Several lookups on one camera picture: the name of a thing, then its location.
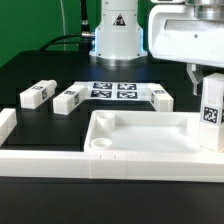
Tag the white desk top tray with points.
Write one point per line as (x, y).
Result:
(143, 131)

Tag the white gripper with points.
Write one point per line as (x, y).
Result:
(190, 31)

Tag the white fiducial marker sheet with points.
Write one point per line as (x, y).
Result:
(117, 90)

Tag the white U-shaped fence frame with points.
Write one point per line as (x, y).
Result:
(205, 166)

